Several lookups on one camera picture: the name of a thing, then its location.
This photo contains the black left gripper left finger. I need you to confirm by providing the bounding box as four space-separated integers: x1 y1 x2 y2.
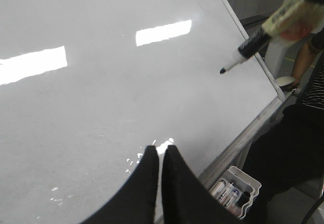
83 146 159 223

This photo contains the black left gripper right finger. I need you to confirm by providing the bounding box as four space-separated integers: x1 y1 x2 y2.
161 145 240 223

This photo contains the black white whiteboard marker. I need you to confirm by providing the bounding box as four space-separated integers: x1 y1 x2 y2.
220 0 323 74

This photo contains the white whiteboard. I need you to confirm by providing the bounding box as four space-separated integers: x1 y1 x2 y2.
1 0 283 223

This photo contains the blue white marker in tray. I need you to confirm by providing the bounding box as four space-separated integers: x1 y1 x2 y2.
210 179 227 197

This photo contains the white marker tray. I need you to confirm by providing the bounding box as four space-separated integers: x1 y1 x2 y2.
213 166 262 220

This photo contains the person in striped shirt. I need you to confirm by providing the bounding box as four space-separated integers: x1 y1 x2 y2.
240 29 324 224

